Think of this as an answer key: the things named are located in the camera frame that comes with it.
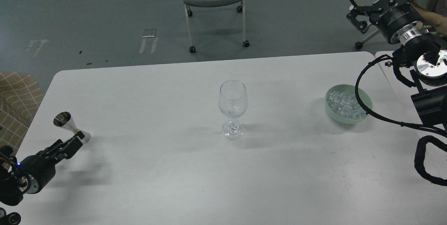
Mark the clear wine glass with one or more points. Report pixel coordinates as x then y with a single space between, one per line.
233 102

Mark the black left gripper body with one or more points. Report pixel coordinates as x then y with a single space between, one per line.
39 171

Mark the pile of clear ice cubes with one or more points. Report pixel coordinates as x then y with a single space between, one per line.
345 106

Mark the beige checkered sofa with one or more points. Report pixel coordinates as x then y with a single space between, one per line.
20 98

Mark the silver metal jigger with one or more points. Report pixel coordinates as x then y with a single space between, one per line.
65 121

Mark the white rolling chair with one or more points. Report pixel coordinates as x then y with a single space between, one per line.
358 45

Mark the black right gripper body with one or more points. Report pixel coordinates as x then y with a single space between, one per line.
394 17

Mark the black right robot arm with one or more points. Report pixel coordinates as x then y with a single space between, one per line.
419 62

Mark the silver floor plate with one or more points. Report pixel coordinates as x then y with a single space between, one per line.
149 33

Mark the seated person in white shirt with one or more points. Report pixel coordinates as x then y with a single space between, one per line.
436 19

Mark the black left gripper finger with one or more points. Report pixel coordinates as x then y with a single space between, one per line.
67 149
54 151

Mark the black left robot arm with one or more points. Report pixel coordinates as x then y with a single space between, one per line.
13 180

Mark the green bowl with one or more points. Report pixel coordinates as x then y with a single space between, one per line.
351 90

